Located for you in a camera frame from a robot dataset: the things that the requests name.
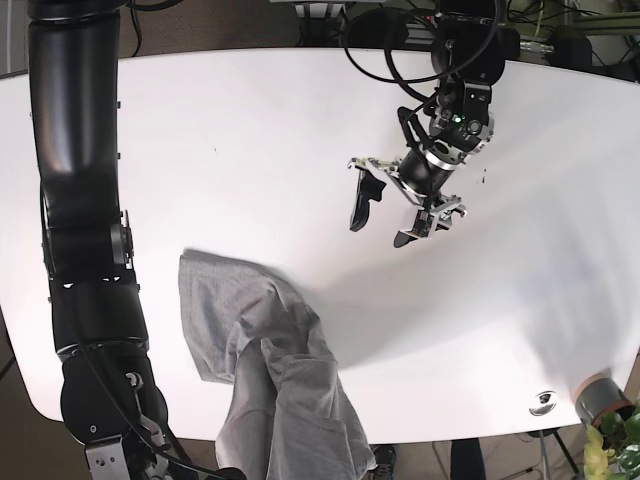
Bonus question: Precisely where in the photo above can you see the dark trouser leg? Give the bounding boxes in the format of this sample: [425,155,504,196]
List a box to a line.
[450,438,486,480]

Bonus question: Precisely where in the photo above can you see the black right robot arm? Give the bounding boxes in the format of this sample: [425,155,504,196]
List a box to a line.
[28,1,193,479]

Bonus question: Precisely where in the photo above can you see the right table grommet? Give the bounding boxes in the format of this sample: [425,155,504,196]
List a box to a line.
[528,390,558,417]

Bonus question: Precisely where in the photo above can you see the dark shoe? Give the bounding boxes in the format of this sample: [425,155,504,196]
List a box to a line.
[371,444,396,480]

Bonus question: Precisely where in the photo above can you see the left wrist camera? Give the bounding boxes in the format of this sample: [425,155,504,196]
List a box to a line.
[410,210,433,239]

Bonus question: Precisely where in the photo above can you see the tangled black cables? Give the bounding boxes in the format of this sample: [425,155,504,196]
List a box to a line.
[129,0,640,61]

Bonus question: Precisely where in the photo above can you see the green potted plant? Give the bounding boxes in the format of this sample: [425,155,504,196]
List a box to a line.
[583,405,639,480]

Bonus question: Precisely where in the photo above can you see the grey plant pot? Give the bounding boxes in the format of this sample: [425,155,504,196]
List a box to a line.
[571,373,635,428]

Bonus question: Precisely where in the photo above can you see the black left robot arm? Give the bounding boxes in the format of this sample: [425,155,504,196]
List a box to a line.
[349,1,519,248]

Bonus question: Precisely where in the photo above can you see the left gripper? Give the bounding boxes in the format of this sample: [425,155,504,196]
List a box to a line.
[349,82,494,248]

